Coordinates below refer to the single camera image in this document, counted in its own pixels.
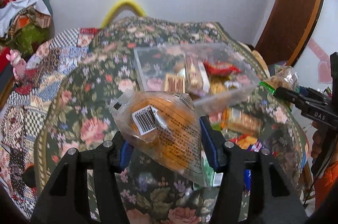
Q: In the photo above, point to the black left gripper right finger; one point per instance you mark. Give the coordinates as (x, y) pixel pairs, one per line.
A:
(272, 198)

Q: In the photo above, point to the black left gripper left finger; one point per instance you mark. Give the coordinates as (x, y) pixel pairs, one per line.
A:
(64, 198)

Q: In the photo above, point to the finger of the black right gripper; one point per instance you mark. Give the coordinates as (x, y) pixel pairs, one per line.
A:
(313, 95)
(293, 97)

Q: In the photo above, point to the green edged pastry bag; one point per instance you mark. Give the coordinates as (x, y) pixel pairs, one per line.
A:
(284, 76)

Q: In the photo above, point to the red instant noodle packet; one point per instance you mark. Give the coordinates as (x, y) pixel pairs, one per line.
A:
(221, 68)

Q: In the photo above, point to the round biscuit roll pack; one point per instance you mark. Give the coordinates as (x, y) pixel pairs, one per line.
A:
(196, 76)

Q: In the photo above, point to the clear orange bread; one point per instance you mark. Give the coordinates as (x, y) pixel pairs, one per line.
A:
(164, 126)

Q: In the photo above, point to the person's right hand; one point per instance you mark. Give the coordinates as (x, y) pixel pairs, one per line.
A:
(318, 140)

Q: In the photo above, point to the clear plastic storage box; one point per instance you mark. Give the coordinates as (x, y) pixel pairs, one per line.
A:
(214, 75)

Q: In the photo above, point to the brown wooden door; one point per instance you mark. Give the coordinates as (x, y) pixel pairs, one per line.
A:
(288, 30)

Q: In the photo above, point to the patchwork checkered quilt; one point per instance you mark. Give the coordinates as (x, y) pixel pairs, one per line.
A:
(26, 108)

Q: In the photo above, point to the floral green bedspread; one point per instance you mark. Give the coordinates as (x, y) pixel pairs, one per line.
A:
(79, 117)

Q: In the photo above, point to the pink plush toy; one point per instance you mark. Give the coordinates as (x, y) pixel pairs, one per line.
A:
(18, 64)

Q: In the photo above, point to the yellow curved foam tube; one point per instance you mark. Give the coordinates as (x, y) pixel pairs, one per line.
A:
(119, 7)

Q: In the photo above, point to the pile of clothes on chair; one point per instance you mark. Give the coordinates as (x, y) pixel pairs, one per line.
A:
(26, 24)

